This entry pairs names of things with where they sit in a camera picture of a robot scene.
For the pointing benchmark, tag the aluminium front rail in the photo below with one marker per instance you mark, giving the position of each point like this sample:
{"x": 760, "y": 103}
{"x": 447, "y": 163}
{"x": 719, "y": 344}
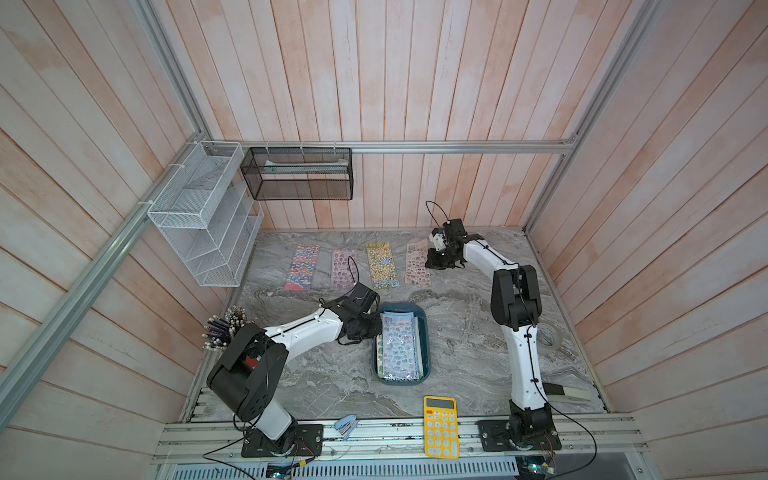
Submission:
{"x": 379, "y": 439}

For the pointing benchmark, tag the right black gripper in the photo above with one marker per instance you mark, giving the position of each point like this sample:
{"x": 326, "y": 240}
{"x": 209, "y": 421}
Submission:
{"x": 431, "y": 262}

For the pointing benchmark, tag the translucent bubble sticker sheet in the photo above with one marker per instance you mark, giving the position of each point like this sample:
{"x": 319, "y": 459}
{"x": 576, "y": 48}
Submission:
{"x": 400, "y": 354}

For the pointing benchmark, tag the white vented cable duct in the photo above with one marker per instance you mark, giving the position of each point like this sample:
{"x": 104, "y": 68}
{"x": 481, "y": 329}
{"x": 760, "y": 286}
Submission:
{"x": 424, "y": 468}

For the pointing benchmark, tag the blue stapler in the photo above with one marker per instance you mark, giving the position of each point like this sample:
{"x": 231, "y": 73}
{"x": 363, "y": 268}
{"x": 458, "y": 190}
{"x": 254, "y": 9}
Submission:
{"x": 346, "y": 425}

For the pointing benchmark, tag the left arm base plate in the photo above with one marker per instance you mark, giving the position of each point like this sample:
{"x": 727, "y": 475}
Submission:
{"x": 299, "y": 440}

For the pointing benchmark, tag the bottom sticker sheet in tray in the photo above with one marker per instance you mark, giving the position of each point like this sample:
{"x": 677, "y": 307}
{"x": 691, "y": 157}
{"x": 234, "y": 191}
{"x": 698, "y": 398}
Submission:
{"x": 416, "y": 271}

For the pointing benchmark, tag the green circuit board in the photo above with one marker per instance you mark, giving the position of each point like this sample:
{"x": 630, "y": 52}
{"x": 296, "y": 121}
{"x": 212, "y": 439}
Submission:
{"x": 533, "y": 468}

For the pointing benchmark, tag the aluminium wall rail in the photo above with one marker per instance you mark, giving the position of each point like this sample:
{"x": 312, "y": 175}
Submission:
{"x": 36, "y": 356}
{"x": 423, "y": 147}

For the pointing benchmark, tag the aluminium wall rail left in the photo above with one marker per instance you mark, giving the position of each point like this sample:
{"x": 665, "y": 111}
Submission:
{"x": 36, "y": 356}

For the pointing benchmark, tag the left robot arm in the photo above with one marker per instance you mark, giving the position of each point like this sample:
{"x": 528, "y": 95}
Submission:
{"x": 247, "y": 374}

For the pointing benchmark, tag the pencil holder with pencils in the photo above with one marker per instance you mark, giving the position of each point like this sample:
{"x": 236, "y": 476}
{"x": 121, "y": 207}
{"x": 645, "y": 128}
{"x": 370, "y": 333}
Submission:
{"x": 221, "y": 330}

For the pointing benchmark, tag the cat sticker sheet pink blue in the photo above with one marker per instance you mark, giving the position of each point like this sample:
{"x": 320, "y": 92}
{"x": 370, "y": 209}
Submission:
{"x": 302, "y": 268}

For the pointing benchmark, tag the white wire mesh shelf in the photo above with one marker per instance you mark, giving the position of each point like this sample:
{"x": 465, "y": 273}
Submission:
{"x": 207, "y": 214}

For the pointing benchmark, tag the teal storage tray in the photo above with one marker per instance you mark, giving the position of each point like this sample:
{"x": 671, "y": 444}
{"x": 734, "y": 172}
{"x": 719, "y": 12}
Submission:
{"x": 421, "y": 317}

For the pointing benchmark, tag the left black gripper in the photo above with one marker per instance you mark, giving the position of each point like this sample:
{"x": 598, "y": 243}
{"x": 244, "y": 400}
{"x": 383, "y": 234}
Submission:
{"x": 376, "y": 328}

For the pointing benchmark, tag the aluminium wall rail back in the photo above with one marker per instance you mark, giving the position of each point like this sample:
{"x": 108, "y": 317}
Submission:
{"x": 423, "y": 147}

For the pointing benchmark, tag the yellow green sticker sheet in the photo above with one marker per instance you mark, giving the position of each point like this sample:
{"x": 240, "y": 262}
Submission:
{"x": 382, "y": 265}

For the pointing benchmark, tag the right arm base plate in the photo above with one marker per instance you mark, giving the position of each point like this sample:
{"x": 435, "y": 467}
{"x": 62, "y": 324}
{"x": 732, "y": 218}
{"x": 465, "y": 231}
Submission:
{"x": 495, "y": 435}

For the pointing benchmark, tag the black mesh basket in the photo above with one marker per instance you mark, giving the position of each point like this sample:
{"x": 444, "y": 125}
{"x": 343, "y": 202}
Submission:
{"x": 299, "y": 173}

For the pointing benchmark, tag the yellow calculator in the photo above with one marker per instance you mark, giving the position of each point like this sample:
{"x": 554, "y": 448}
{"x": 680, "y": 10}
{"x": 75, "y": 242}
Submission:
{"x": 440, "y": 421}

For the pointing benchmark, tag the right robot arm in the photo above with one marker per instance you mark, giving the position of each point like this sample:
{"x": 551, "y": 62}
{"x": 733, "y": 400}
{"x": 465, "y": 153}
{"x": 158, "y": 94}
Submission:
{"x": 515, "y": 306}

